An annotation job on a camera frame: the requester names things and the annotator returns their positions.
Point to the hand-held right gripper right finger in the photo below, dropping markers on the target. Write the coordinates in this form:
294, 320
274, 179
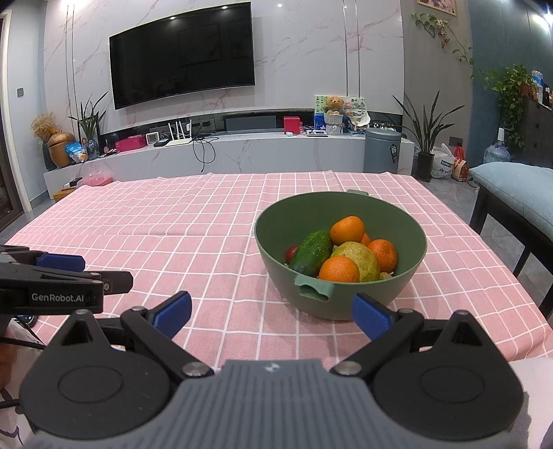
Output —
371, 317

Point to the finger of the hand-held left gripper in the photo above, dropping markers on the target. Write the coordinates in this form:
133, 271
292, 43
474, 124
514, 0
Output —
60, 261
114, 280

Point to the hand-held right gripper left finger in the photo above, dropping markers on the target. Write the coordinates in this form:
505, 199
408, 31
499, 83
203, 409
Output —
175, 308

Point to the green bowl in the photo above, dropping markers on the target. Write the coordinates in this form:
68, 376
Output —
367, 298

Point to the orange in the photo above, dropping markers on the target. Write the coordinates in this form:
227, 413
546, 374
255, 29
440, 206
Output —
348, 229
384, 254
339, 270
367, 240

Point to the red tomato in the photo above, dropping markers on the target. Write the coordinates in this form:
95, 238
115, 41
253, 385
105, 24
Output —
293, 253

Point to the yellow-green pear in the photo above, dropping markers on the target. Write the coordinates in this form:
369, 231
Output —
363, 261

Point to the pink checked tablecloth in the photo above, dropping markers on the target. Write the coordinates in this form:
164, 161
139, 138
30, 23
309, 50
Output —
173, 224

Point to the green cucumber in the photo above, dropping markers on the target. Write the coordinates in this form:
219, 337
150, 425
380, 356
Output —
309, 252

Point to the blue snack bag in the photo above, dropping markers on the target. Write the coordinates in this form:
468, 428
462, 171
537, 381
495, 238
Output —
75, 152

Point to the golden vase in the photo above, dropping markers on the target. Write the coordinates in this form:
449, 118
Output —
61, 149

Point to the pink box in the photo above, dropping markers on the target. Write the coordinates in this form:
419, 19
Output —
129, 143

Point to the dried flower bunch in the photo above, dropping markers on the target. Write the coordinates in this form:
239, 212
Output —
43, 125

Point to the green plant in glass vase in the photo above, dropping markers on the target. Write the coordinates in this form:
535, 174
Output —
90, 125

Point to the small white clock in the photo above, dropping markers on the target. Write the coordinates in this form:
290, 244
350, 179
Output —
153, 139

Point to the white router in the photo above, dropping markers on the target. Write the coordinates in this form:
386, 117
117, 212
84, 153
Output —
179, 139

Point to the dark chair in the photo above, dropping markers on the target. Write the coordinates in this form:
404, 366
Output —
488, 207

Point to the grey trash bin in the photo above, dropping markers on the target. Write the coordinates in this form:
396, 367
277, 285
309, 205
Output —
382, 151

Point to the white plastic bag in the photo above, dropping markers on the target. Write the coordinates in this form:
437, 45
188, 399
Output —
441, 164

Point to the red bag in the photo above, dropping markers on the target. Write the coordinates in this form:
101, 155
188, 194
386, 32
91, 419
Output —
460, 166

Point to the person's light clothing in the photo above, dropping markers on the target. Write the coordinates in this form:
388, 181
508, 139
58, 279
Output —
533, 388

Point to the long-leaved potted plant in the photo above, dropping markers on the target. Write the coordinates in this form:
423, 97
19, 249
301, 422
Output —
425, 138

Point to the white marble console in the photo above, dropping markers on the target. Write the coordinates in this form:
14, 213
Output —
281, 151

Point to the light blue seat cushion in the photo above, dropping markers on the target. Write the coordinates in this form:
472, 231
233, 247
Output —
518, 190

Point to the white woven basket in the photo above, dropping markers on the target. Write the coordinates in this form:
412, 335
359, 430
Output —
335, 125

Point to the red box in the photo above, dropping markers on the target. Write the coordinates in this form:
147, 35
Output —
293, 125

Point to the large water bottle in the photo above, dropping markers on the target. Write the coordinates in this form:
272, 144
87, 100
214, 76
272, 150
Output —
497, 151

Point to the landscape painting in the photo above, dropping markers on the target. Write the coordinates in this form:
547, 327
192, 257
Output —
356, 105

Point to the brown teddy bear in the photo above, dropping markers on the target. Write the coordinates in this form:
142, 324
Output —
336, 105

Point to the black curved television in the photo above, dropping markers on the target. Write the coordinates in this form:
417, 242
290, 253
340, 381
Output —
181, 54

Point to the dark grey cabinet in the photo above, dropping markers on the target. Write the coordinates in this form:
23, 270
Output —
538, 134

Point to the leafy green plant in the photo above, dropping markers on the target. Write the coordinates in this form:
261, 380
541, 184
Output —
512, 95

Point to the hanging vine plant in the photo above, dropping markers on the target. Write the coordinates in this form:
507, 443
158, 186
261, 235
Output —
436, 23

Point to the framed wall picture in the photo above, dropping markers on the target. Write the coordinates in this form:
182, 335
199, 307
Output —
436, 5

